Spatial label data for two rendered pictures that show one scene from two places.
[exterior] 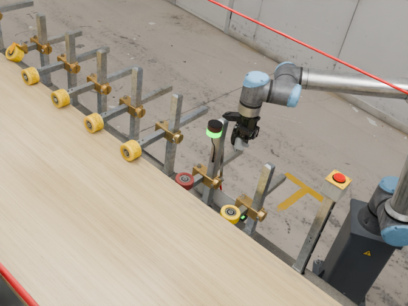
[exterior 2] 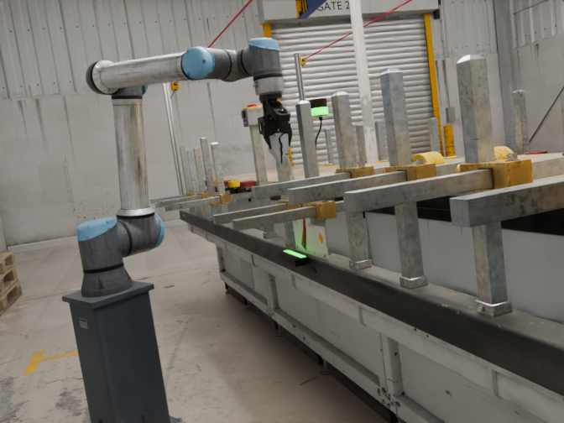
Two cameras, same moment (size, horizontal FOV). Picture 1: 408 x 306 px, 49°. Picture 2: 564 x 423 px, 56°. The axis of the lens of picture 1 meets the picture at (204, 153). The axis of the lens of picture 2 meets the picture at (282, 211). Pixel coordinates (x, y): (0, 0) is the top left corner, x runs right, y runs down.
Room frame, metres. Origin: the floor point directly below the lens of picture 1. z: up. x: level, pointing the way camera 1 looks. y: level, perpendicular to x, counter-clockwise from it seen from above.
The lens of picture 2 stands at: (2.85, 0.82, 1.03)
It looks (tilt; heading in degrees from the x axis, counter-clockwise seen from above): 6 degrees down; 216
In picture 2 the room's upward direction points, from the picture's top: 8 degrees counter-clockwise
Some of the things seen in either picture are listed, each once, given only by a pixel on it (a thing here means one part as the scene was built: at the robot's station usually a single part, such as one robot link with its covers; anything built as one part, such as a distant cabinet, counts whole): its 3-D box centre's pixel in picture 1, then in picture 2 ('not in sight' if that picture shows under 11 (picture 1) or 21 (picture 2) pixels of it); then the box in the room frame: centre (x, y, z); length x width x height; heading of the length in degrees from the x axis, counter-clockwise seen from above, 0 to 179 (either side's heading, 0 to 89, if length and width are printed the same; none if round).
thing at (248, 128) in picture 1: (246, 125); (272, 115); (1.50, -0.15, 1.15); 0.09 x 0.08 x 0.12; 55
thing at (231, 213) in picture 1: (228, 220); not in sight; (1.25, -0.15, 0.85); 0.08 x 0.08 x 0.11
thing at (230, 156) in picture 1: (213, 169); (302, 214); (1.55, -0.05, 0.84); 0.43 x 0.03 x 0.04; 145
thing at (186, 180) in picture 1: (183, 187); not in sight; (1.39, 0.06, 0.85); 0.08 x 0.08 x 0.11
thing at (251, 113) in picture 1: (249, 107); (268, 87); (1.51, -0.15, 1.23); 0.10 x 0.09 x 0.05; 145
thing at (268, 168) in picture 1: (256, 206); (287, 198); (1.34, -0.26, 0.87); 0.03 x 0.03 x 0.48; 55
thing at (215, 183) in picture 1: (206, 176); (320, 209); (1.49, -0.03, 0.85); 0.13 x 0.06 x 0.05; 55
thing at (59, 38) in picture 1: (54, 39); not in sight; (2.29, 0.96, 0.95); 0.36 x 0.03 x 0.03; 145
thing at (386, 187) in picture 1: (391, 197); (101, 242); (1.65, -0.93, 0.79); 0.17 x 0.15 x 0.18; 178
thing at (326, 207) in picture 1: (314, 234); (262, 182); (1.19, -0.47, 0.93); 0.05 x 0.05 x 0.45; 55
